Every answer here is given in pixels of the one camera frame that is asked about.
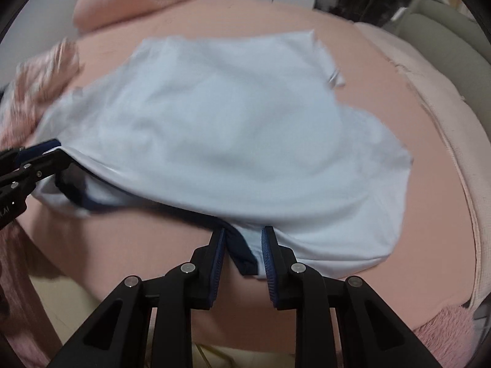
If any light blue shirt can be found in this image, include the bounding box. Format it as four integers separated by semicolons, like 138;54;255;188
34;32;412;278

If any crumpled pink garment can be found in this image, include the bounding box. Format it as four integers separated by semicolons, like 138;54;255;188
1;39;82;149

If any pink bed sheet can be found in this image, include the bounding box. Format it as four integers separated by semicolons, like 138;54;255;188
20;0;476;352

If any pink fuzzy sleeve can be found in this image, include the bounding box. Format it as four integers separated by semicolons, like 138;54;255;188
414;306;478;367

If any beige mattress edge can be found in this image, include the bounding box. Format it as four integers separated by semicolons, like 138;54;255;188
355;22;490;310

